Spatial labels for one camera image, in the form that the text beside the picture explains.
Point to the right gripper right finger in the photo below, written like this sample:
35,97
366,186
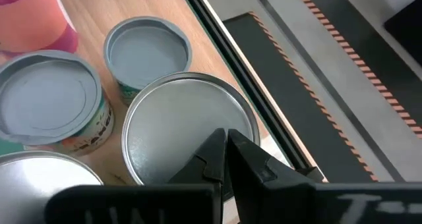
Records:
283,201

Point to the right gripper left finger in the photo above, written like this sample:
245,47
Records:
184,201

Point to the plain silver can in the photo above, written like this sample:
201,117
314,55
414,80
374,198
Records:
174,118

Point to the green oranges can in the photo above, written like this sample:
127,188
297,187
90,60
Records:
146,51

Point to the tomatoes can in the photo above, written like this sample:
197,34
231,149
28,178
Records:
29,184

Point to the teal oranges can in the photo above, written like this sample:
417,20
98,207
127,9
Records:
46,95

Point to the red mixed fruit can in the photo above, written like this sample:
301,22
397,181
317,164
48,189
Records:
29,19

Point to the black striped floor mat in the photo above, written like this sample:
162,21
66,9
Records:
296,102
369,52

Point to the green table mat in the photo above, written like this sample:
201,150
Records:
8,148

